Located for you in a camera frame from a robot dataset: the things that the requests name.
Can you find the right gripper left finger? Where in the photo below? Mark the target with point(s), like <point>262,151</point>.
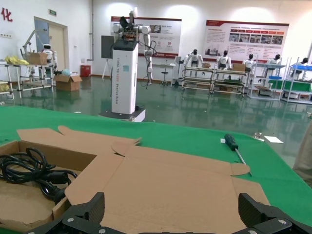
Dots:
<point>92,209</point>

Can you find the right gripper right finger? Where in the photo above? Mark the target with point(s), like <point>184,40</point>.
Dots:
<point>251,209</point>

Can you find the cardboard box with torn edge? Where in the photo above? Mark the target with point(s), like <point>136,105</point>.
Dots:
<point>24,207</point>

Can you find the larger flat cardboard box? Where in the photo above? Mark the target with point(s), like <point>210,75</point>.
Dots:
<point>170,190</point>

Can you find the open cardboard box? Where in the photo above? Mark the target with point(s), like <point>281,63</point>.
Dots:
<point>68,84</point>

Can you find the small cardboard box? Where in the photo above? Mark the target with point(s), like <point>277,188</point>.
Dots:
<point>239,67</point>
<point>206,65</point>

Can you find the person in beige clothing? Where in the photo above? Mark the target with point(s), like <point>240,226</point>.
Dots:
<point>304,161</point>

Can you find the small metal clip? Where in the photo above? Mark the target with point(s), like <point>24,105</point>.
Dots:
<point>259,137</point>

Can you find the white paper sheet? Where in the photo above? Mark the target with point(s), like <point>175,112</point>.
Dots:
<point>274,139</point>

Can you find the green table cloth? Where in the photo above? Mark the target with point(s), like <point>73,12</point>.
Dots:
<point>195,136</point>

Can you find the shelf rack with green panel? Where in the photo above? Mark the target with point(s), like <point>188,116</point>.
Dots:
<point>299,86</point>

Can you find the blue plastic tray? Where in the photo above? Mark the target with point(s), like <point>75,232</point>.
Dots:
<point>276,77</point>
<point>302,65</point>

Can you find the red bin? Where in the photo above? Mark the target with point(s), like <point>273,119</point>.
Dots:
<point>85,70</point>

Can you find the light blue bag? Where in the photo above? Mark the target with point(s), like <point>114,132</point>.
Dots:
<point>65,72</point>

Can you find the white tall shelf rack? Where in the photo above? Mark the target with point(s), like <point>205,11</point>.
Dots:
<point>268,65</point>

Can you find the white black humanoid robot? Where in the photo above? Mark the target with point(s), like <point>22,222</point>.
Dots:
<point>304,60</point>
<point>223,61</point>
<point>249,64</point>
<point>194,58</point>
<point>275,61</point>

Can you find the black stool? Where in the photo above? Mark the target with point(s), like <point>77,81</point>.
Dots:
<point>165,73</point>

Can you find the white desk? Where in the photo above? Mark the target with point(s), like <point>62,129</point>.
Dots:
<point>165,64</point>

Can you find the black screen on stand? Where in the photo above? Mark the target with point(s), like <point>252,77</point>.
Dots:
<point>107,46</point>

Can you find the small white humanoid robot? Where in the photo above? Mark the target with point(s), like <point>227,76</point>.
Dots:
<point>46,48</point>

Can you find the yellow bags pile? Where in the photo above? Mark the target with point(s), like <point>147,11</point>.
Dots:
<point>15,60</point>

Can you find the beige door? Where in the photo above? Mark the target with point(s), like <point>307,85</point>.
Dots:
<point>58,44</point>

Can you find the wide red white poster board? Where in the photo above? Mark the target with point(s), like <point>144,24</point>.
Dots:
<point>219,34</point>

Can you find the narrow red white poster board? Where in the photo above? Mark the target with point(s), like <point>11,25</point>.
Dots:
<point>168,36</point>

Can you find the green exit sign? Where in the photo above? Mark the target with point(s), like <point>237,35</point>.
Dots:
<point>52,12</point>

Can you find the pipe frame shelf rack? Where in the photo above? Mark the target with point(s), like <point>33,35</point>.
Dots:
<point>197,78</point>
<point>229,83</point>

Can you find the pipe frame work table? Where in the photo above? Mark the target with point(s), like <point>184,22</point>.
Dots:
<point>36,77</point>

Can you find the grey wall pipe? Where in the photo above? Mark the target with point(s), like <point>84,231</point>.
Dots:
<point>92,24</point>

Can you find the white wall switch panel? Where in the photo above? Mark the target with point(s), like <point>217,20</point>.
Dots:
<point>6,35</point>

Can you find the red wall character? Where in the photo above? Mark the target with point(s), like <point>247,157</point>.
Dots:
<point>7,15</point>

